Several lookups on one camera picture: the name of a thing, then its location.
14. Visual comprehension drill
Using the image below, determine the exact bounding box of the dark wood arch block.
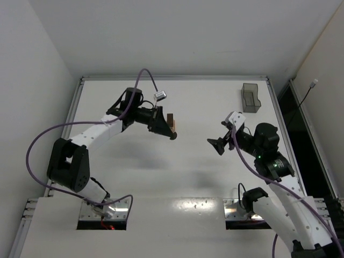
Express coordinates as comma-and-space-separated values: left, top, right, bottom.
166, 113, 174, 127

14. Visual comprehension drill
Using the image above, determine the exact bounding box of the smoky transparent plastic bin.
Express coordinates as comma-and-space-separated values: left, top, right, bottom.
241, 83, 261, 113

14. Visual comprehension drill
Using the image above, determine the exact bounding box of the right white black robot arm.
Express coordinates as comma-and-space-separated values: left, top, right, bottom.
208, 119, 343, 257

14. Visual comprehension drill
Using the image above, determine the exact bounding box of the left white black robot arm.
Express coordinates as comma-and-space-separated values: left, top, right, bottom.
47, 87, 177, 207

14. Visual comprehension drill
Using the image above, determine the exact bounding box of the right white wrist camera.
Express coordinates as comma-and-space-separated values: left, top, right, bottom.
225, 111, 246, 130

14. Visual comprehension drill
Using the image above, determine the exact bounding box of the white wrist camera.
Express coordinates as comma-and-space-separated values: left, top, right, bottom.
153, 90, 167, 102
225, 111, 246, 130

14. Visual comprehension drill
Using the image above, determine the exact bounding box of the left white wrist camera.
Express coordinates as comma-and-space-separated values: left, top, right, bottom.
153, 90, 167, 102

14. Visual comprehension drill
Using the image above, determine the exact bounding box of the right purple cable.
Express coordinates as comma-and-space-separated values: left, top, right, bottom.
231, 126, 344, 258

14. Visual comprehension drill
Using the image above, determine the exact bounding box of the purple cable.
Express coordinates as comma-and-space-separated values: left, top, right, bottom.
231, 126, 344, 258
25, 68, 159, 220

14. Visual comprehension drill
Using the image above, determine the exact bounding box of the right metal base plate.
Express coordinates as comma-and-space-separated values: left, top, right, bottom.
223, 198, 264, 222

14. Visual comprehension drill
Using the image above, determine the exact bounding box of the metal base plate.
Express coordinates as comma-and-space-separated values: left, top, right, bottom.
223, 198, 264, 222
79, 199, 130, 221

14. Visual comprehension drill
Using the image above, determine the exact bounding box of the black wall cable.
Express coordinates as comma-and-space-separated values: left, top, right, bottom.
297, 78, 319, 108

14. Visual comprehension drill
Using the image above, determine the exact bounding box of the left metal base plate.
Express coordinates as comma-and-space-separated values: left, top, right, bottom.
79, 199, 130, 221

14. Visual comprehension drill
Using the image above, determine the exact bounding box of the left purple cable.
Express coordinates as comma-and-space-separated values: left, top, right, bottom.
25, 68, 159, 220

